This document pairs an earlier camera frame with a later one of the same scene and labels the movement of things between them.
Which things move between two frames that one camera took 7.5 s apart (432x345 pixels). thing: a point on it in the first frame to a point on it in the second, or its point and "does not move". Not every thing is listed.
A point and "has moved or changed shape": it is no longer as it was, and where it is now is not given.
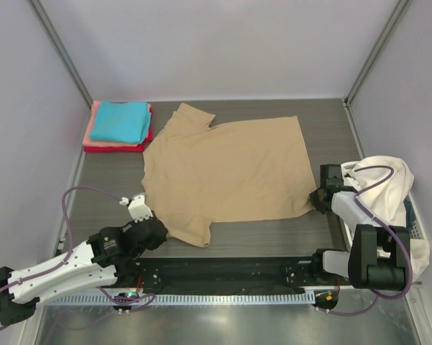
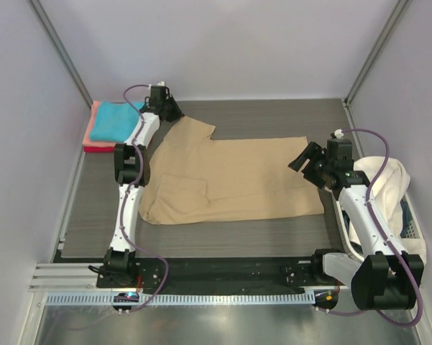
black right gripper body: [320, 205] to [327, 166]
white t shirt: [383, 183] does not move
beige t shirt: [198, 175] has moved or changed shape
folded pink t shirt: [87, 141] does not move
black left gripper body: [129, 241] to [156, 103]
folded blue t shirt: [121, 121] does not move
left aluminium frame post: [57, 42] does not move
